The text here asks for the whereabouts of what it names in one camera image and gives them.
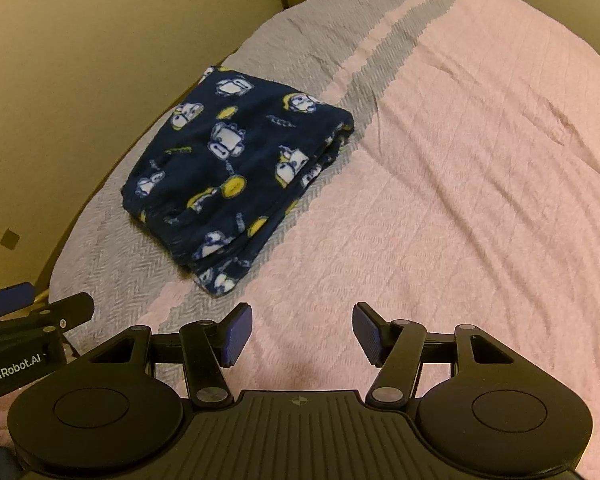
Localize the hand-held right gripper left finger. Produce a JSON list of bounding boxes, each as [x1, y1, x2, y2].
[[87, 302, 254, 409]]

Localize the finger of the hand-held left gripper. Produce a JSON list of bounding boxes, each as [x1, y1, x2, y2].
[[0, 292, 95, 342], [0, 282, 35, 320]]

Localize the navy printed fleece pajama pants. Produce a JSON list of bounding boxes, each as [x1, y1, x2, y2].
[[120, 64, 356, 300]]

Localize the pink grey striped bedspread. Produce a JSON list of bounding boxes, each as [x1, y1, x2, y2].
[[0, 0, 600, 431]]

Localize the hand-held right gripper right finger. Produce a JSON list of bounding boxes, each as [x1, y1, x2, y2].
[[352, 302, 516, 407]]

